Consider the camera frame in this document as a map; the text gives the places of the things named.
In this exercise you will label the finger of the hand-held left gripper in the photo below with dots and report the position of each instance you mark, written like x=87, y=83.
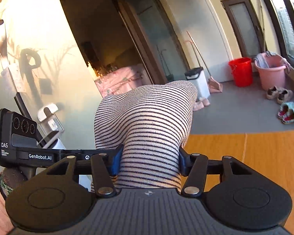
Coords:
x=82, y=156

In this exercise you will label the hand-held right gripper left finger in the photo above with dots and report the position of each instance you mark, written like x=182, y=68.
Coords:
x=115, y=162

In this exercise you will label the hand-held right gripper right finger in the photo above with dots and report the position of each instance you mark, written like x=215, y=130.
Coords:
x=183, y=162

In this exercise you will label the beige striped knit garment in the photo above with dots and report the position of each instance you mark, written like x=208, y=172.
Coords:
x=147, y=127

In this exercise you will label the person's left forearm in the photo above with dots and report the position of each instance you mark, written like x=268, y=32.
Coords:
x=0, y=200

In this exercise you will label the white cylindrical appliance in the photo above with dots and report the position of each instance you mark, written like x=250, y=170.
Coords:
x=62, y=145

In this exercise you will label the black stand pole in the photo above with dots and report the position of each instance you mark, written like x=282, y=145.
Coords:
x=20, y=102

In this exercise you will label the pink fluffy slipper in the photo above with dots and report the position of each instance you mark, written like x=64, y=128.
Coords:
x=198, y=106
x=205, y=101

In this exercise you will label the white trash bin black lid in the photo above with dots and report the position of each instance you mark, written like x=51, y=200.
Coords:
x=198, y=83

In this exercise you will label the bed with pink bedding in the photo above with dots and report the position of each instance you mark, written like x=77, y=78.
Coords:
x=120, y=80

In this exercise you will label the pink dustpan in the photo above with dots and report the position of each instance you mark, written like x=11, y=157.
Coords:
x=215, y=86

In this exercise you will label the red plastic bucket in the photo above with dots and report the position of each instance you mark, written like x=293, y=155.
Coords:
x=241, y=73

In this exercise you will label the beige sneaker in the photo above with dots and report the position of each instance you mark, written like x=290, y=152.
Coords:
x=273, y=92
x=285, y=96

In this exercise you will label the pink plastic basin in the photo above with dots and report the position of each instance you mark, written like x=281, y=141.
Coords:
x=272, y=76

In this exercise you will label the cloth in pink basin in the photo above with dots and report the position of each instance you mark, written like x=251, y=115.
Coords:
x=261, y=60

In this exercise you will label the dark framed glass door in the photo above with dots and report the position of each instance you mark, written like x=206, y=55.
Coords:
x=243, y=27

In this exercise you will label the white wall hook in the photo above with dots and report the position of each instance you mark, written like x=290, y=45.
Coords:
x=47, y=110

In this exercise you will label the dark window frame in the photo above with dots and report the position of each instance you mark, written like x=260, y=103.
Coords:
x=272, y=9

